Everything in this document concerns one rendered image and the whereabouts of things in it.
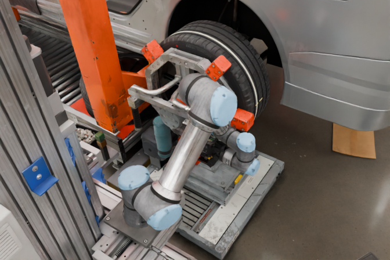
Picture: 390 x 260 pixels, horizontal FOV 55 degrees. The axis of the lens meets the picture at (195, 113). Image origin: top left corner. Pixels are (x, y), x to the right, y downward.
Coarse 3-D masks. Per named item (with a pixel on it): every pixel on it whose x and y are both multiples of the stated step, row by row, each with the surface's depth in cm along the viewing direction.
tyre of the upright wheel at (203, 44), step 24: (192, 24) 196; (216, 24) 190; (168, 48) 192; (192, 48) 182; (216, 48) 177; (240, 48) 183; (240, 72) 177; (264, 72) 190; (240, 96) 181; (264, 96) 193
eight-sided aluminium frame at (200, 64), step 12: (156, 60) 190; (168, 60) 185; (180, 60) 179; (192, 60) 176; (204, 60) 176; (156, 72) 204; (204, 72) 174; (156, 84) 209; (156, 96) 213; (156, 108) 215; (180, 132) 214
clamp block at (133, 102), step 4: (132, 96) 186; (128, 100) 185; (132, 100) 183; (136, 100) 184; (140, 100) 187; (128, 104) 188; (132, 104) 185; (136, 104) 185; (140, 104) 188; (136, 108) 186
